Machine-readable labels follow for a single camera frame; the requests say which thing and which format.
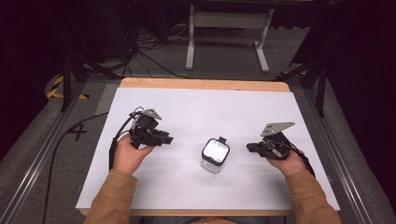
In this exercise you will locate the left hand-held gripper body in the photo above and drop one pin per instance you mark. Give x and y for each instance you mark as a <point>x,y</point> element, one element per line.
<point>146,129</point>

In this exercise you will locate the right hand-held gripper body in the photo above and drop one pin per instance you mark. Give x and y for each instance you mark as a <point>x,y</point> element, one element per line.
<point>275,143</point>

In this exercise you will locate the clear container with black-rimmed lid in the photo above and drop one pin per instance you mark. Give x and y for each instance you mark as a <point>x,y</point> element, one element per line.
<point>215,152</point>

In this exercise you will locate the person's right hand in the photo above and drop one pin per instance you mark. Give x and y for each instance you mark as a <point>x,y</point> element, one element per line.
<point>291,165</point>

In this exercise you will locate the person's left hand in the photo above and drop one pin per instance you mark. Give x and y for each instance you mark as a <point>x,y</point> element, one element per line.
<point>129,157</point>

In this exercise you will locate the white table mat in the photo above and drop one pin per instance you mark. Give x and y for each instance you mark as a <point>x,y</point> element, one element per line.
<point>193,112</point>

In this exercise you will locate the metal floor rail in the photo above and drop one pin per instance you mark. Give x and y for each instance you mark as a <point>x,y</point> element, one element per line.
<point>40,155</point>
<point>339,155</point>

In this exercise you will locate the white metal stand frame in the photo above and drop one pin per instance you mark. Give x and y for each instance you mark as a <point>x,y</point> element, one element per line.
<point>229,20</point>

